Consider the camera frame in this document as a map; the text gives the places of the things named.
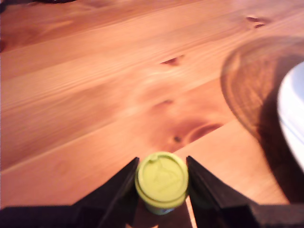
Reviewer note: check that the white plate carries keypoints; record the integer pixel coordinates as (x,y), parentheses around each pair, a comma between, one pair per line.
(294,107)

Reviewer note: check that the green coffee capsule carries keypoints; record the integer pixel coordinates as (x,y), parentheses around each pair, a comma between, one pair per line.
(161,180)

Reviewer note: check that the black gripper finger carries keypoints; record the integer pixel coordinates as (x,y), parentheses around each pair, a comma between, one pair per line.
(107,209)
(213,202)

